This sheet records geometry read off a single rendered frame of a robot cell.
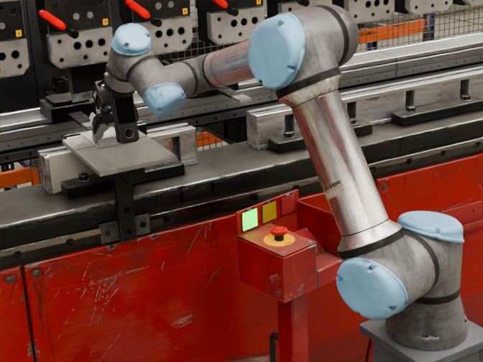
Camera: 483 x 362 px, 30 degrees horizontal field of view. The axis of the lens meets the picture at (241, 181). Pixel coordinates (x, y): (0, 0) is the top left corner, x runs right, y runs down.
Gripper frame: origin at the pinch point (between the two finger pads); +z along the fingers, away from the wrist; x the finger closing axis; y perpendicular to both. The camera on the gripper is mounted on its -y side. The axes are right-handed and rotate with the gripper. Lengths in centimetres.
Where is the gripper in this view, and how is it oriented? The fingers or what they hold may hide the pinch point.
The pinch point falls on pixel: (111, 139)
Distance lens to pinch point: 210.7
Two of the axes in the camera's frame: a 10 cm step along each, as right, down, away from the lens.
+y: -3.7, -8.4, 4.0
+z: -2.7, 5.1, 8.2
